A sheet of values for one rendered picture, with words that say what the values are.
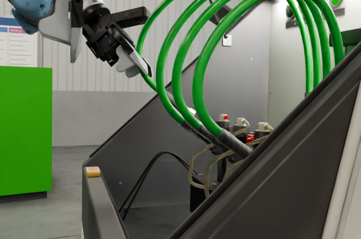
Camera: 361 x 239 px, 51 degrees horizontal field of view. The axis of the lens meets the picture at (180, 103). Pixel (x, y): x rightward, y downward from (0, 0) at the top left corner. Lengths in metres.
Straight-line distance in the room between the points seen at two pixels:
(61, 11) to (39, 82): 3.35
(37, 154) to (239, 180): 3.62
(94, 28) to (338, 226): 0.68
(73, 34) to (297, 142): 0.33
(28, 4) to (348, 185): 0.65
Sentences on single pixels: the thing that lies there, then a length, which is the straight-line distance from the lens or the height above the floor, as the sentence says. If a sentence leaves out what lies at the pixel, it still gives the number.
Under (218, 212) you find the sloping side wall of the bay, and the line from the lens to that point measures 0.41.
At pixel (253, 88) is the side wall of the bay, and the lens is 1.15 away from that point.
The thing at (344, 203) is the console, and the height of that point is 1.05.
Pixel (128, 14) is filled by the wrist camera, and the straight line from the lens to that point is 0.90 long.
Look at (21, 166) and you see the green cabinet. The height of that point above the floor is 0.34.
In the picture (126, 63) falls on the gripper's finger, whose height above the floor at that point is 1.21.
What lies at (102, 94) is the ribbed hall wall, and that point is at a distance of 7.18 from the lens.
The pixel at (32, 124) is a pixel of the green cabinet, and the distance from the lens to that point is 3.93.
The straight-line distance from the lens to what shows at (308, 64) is 0.87.
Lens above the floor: 1.17
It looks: 3 degrees down
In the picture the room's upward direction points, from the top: 1 degrees clockwise
